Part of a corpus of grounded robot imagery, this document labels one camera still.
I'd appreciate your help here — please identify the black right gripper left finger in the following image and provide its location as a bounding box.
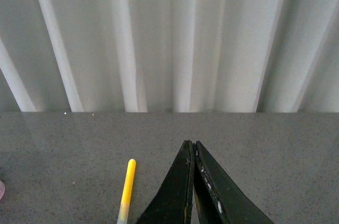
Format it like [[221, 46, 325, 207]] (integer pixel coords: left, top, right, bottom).
[[137, 140, 195, 224]]

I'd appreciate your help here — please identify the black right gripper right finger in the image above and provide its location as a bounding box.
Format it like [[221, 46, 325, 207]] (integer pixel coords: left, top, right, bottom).
[[193, 141, 273, 223]]

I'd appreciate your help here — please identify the pink mesh cup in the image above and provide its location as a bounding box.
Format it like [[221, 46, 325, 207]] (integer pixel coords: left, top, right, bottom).
[[0, 181, 5, 199]]

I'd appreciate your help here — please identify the white pleated curtain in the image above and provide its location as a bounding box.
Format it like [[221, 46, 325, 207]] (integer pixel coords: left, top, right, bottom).
[[1, 0, 338, 112]]

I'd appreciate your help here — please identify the yellow pen with clear cap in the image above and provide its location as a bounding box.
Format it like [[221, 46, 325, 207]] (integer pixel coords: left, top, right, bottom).
[[117, 159, 137, 224]]

